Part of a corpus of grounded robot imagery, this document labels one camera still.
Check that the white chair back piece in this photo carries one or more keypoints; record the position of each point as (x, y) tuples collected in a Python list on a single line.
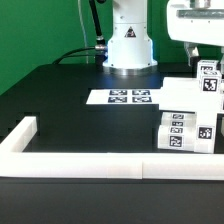
[(184, 94)]

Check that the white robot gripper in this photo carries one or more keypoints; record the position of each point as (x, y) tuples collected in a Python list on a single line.
[(195, 25)]

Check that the white U-shaped boundary frame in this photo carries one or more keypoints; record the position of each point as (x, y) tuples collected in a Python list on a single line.
[(15, 161)]

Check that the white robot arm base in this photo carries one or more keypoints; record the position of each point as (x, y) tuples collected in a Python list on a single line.
[(130, 47)]

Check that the white chair seat piece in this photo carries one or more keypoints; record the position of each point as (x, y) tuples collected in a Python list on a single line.
[(205, 132)]

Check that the white marker sheet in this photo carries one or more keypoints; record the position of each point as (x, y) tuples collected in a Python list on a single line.
[(123, 96)]

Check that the small white marker cube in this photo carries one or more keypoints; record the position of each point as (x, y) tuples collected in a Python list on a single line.
[(206, 65), (210, 81)]

